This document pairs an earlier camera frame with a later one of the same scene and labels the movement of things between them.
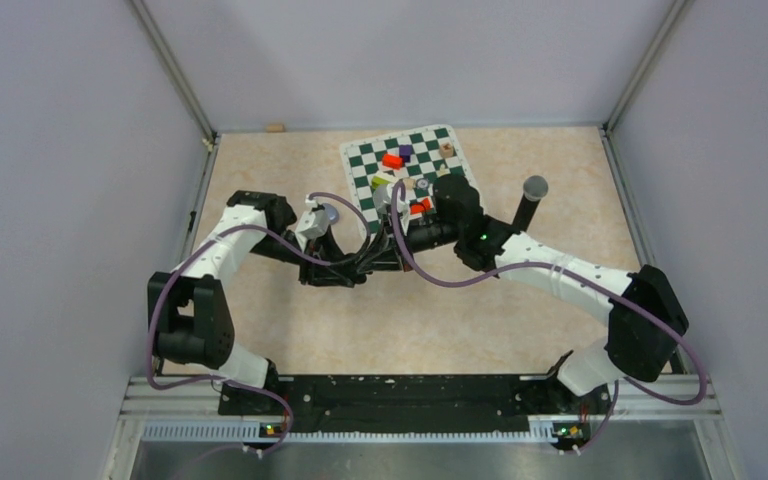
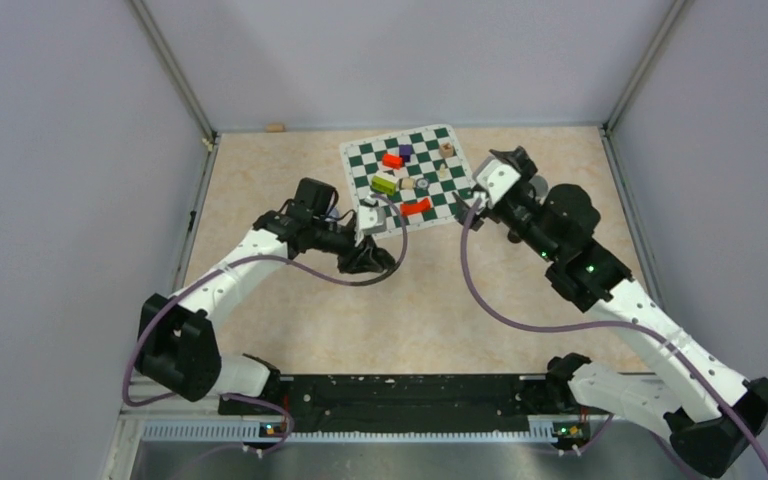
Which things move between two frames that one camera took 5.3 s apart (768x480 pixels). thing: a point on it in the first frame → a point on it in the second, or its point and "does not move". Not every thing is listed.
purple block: [406, 151] does not move
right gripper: [386, 254] → [519, 160]
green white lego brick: [377, 181] does not move
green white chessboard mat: [416, 159] does not move
